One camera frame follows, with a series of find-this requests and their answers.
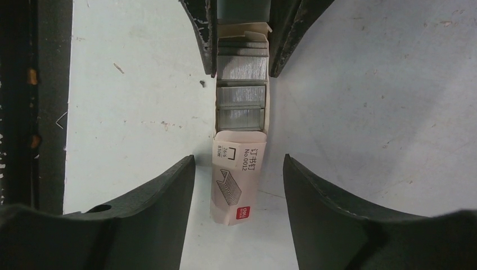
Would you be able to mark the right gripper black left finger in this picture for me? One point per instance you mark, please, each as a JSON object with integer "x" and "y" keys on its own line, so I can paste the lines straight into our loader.
{"x": 142, "y": 229}

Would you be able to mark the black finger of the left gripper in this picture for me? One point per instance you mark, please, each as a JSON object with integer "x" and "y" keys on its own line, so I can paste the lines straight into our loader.
{"x": 290, "y": 20}
{"x": 203, "y": 17}

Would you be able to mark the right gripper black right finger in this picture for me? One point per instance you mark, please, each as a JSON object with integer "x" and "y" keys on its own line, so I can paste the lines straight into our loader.
{"x": 335, "y": 229}

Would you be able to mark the staple box tray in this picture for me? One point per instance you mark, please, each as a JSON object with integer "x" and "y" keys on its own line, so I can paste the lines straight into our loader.
{"x": 242, "y": 101}

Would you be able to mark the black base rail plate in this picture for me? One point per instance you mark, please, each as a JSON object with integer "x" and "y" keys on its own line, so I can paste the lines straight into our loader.
{"x": 35, "y": 71}

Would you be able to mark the white staple box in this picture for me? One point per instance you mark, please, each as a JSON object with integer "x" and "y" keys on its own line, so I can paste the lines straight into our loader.
{"x": 236, "y": 168}

